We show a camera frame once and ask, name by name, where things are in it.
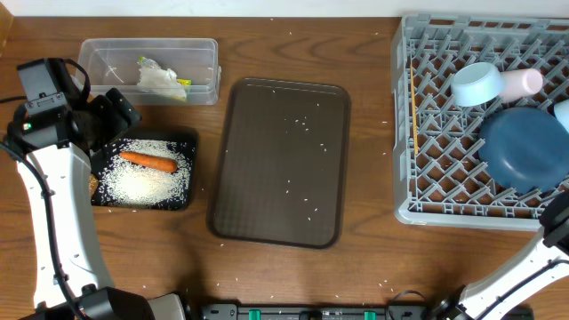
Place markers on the black waste tray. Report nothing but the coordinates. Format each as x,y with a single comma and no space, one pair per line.
186,138

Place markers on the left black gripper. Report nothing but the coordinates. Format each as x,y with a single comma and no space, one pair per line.
132,116

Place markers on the grey dishwasher rack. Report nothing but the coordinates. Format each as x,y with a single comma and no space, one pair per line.
446,184

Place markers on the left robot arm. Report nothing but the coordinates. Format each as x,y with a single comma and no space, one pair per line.
72,279

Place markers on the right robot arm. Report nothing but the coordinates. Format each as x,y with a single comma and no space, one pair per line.
540,263

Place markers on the brown textured food piece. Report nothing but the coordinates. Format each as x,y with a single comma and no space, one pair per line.
93,185

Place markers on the green foil snack wrapper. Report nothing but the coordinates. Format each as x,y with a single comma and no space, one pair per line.
149,63

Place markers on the light blue cup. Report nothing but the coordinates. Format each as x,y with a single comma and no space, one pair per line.
561,113

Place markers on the white napkin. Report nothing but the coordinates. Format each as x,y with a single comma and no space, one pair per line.
162,82

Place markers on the dark blue plate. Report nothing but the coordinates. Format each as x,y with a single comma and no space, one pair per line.
524,148

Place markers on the white rice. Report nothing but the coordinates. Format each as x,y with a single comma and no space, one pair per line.
138,182

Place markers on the clear plastic bin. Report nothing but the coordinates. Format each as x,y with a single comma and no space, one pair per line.
113,63

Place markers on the wooden chopstick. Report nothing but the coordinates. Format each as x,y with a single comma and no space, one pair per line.
414,114

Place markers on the white cup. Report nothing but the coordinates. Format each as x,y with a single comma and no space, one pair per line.
521,83

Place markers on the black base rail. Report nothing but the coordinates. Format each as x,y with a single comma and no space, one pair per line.
227,311

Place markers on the dark brown serving tray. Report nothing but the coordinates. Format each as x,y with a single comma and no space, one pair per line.
282,165

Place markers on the orange carrot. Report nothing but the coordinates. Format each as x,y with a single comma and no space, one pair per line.
154,162

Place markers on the light blue bowl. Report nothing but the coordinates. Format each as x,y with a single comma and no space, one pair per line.
476,84

